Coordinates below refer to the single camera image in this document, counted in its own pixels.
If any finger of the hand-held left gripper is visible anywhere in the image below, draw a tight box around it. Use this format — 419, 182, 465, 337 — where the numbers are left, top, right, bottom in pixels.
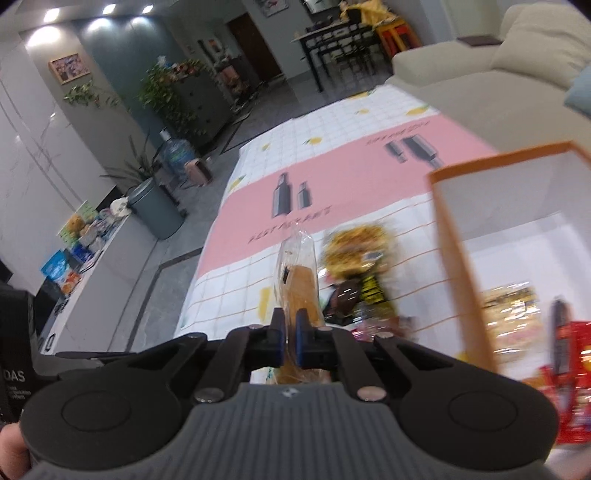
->
54, 348, 141, 370

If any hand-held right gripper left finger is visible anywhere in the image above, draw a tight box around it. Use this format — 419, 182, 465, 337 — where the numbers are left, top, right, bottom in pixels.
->
99, 307, 287, 403

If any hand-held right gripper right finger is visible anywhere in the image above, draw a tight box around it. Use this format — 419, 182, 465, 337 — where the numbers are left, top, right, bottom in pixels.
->
295, 309, 485, 402

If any sliced bread packet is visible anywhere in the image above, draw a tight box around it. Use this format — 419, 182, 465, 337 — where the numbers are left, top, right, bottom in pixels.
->
274, 231, 334, 386

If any dark brown snack packet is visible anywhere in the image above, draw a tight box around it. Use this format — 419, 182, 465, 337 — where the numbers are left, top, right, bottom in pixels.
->
322, 279, 368, 325

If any clear red date packet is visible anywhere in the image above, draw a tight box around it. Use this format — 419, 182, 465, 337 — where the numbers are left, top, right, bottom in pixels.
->
351, 309, 416, 343

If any yellow waffle snack packet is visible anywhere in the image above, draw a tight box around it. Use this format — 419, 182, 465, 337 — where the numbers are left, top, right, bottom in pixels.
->
321, 220, 399, 283

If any clear nut snack packet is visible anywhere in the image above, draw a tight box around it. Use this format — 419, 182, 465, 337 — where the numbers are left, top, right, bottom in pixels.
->
480, 285, 541, 365

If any orange cardboard box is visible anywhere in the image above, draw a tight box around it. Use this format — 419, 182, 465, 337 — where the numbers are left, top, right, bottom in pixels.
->
427, 142, 591, 462

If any red snack packet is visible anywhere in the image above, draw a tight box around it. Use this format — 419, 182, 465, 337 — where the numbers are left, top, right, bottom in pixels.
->
522, 318, 591, 446

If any person's left hand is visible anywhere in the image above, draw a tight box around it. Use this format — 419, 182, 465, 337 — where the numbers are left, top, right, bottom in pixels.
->
0, 421, 32, 477

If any blue snack bag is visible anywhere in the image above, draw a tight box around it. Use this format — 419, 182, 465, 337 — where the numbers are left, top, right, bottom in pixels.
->
41, 250, 75, 283

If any white console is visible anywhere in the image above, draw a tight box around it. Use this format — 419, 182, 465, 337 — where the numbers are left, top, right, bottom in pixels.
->
34, 208, 162, 356

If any green picture box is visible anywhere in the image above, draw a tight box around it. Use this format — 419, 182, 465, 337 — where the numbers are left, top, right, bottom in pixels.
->
58, 200, 100, 245

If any grey trash bin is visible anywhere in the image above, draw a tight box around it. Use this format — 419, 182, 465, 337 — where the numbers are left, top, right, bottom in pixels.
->
127, 178, 185, 241

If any printed pink white tablecloth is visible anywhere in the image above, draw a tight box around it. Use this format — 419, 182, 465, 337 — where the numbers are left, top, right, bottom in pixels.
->
174, 85, 502, 384

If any pink heater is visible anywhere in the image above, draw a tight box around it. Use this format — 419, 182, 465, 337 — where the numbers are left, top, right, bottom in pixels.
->
184, 158, 214, 188

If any long leaf potted plant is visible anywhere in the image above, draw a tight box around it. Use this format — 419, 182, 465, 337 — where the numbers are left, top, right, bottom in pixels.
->
99, 134, 162, 195

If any blue water jug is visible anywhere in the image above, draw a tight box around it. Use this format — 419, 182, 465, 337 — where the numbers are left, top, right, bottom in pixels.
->
159, 130, 197, 176

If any dark drawer cabinet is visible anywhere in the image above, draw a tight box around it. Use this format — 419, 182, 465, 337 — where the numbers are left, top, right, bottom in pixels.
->
178, 69, 234, 148

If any dark low cabinet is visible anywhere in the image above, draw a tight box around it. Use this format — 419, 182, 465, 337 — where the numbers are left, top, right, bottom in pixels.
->
215, 55, 259, 100

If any hanging vine plant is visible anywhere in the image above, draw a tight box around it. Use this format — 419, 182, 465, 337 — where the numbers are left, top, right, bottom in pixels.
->
62, 80, 121, 109

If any leafy green plant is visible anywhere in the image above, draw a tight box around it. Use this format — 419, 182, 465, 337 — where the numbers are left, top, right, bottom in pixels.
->
139, 60, 204, 134

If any dark dining chair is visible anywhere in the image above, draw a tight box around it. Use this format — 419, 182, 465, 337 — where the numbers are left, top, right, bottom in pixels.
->
329, 42, 370, 86
345, 9, 386, 70

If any dark brown door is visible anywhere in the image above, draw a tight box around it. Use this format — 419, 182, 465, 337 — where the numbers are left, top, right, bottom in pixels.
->
226, 11, 283, 84

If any dark dining table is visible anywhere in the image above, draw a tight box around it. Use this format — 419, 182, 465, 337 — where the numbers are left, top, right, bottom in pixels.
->
290, 21, 375, 92

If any orange stool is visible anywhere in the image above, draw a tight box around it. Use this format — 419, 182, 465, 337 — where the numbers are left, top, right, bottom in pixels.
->
376, 19, 422, 60

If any yellow cloth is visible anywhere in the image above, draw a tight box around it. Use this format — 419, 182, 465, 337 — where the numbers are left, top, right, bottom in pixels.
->
339, 0, 398, 26

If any dark tray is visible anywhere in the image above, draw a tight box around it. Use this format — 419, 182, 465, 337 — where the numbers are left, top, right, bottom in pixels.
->
455, 33, 503, 48

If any blue pillow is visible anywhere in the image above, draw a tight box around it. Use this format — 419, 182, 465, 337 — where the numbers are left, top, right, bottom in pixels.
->
564, 65, 591, 112

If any beige cushion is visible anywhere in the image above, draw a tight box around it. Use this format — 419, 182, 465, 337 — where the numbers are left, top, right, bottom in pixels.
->
489, 0, 591, 90

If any framed wall picture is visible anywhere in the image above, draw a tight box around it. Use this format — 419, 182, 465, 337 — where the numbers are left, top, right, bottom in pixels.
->
48, 53, 90, 85

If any wall art print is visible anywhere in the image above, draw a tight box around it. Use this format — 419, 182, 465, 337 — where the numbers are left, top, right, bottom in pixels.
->
253, 0, 291, 18

